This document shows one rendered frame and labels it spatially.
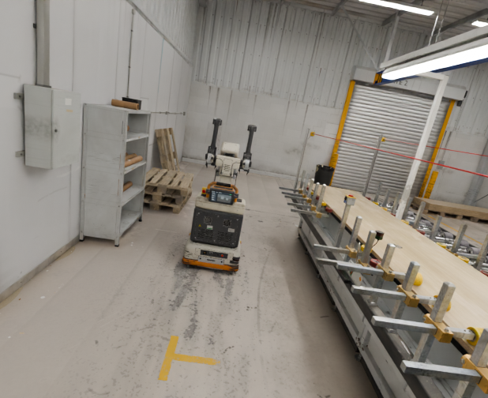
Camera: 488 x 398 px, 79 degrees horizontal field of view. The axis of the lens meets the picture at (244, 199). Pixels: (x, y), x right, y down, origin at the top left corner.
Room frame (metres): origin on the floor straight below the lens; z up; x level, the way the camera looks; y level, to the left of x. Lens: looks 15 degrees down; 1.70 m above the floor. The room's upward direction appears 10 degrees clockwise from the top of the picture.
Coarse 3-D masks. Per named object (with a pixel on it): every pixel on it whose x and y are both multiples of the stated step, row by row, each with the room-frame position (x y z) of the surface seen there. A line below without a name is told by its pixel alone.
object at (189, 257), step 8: (240, 240) 3.40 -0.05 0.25; (184, 248) 2.97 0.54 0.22; (192, 248) 2.94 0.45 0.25; (208, 248) 2.97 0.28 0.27; (216, 248) 2.99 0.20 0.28; (224, 248) 3.03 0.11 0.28; (232, 248) 3.06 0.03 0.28; (184, 256) 2.95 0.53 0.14; (192, 256) 2.94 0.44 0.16; (200, 256) 2.94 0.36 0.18; (192, 264) 2.93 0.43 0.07; (200, 264) 2.93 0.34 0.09; (208, 264) 2.94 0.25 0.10; (216, 264) 2.95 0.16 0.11; (224, 264) 2.96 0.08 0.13; (232, 264) 2.96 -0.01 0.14
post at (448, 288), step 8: (448, 288) 1.20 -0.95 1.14; (440, 296) 1.22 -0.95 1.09; (448, 296) 1.20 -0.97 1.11; (440, 304) 1.21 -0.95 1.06; (448, 304) 1.20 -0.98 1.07; (432, 312) 1.23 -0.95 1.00; (440, 312) 1.20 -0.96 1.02; (440, 320) 1.20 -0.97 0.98; (424, 336) 1.22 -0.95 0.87; (432, 336) 1.20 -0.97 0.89; (424, 344) 1.20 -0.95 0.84; (416, 352) 1.23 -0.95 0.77; (424, 352) 1.20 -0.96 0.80; (416, 360) 1.21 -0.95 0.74; (424, 360) 1.20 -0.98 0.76
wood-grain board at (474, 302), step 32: (320, 192) 4.01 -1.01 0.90; (352, 192) 4.46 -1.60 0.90; (352, 224) 2.74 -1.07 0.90; (384, 224) 2.95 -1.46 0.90; (416, 256) 2.20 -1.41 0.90; (448, 256) 2.33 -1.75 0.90; (416, 288) 1.64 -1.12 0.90; (480, 288) 1.81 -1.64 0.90; (448, 320) 1.35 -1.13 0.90; (480, 320) 1.41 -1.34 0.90
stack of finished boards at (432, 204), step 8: (416, 200) 8.74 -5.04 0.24; (424, 200) 8.56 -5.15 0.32; (432, 200) 8.82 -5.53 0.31; (432, 208) 8.16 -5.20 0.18; (440, 208) 8.18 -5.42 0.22; (448, 208) 8.21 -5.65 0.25; (456, 208) 8.24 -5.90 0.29; (464, 208) 8.34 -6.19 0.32; (472, 208) 8.59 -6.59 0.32; (480, 208) 8.86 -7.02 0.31; (480, 216) 8.30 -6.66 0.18
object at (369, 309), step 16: (304, 208) 3.69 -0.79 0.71; (320, 240) 2.80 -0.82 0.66; (336, 256) 2.38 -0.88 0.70; (368, 304) 1.70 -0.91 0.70; (368, 320) 1.63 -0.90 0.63; (384, 336) 1.45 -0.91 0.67; (400, 352) 1.30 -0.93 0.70; (400, 368) 1.25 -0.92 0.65; (416, 384) 1.13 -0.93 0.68; (432, 384) 1.13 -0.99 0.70
